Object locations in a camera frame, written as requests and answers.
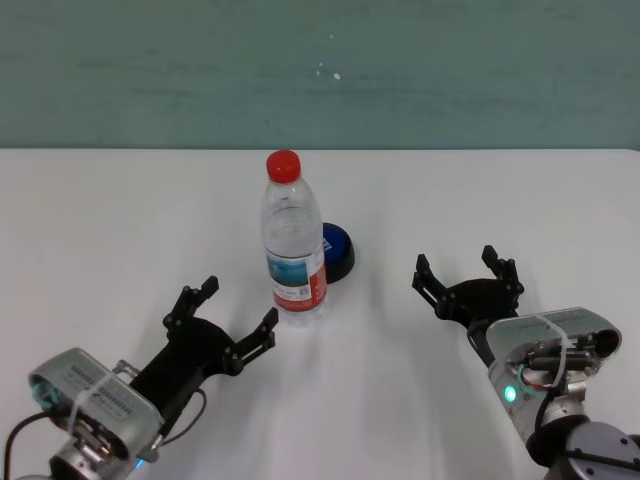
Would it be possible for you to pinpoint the white camera zip tie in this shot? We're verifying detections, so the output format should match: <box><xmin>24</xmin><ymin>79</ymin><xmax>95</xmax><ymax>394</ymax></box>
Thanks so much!
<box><xmin>531</xmin><ymin>313</ymin><xmax>572</xmax><ymax>390</ymax></box>
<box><xmin>68</xmin><ymin>371</ymin><xmax>117</xmax><ymax>437</ymax></box>

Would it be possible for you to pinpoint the clear water bottle red cap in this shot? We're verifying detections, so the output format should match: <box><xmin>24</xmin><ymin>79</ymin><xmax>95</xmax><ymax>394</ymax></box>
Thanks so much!
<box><xmin>259</xmin><ymin>149</ymin><xmax>330</xmax><ymax>327</ymax></box>

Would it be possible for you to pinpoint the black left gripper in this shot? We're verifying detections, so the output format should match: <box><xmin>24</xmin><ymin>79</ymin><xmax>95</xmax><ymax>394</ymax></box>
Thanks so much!
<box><xmin>130</xmin><ymin>275</ymin><xmax>280</xmax><ymax>427</ymax></box>

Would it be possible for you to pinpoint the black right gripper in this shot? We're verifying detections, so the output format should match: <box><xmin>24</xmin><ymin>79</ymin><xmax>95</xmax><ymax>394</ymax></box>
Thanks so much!
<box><xmin>411</xmin><ymin>244</ymin><xmax>526</xmax><ymax>369</ymax></box>

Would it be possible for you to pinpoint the white right camera zip tie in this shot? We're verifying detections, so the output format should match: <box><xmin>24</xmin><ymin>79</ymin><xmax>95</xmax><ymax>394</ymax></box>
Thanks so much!
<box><xmin>531</xmin><ymin>313</ymin><xmax>572</xmax><ymax>390</ymax></box>

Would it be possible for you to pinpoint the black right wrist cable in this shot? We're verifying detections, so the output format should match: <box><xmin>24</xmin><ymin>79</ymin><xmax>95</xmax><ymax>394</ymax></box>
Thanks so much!
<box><xmin>466</xmin><ymin>319</ymin><xmax>497</xmax><ymax>372</ymax></box>

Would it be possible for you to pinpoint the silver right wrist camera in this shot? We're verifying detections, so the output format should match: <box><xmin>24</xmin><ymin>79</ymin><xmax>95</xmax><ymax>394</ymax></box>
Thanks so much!
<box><xmin>486</xmin><ymin>306</ymin><xmax>623</xmax><ymax>379</ymax></box>

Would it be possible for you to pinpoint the white left camera zip tie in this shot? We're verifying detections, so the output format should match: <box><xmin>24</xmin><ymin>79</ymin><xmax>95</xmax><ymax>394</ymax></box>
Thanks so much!
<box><xmin>68</xmin><ymin>371</ymin><xmax>117</xmax><ymax>437</ymax></box>

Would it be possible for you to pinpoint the blue push button black base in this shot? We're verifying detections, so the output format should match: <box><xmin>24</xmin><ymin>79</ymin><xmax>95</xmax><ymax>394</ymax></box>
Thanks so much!
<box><xmin>319</xmin><ymin>222</ymin><xmax>357</xmax><ymax>285</ymax></box>

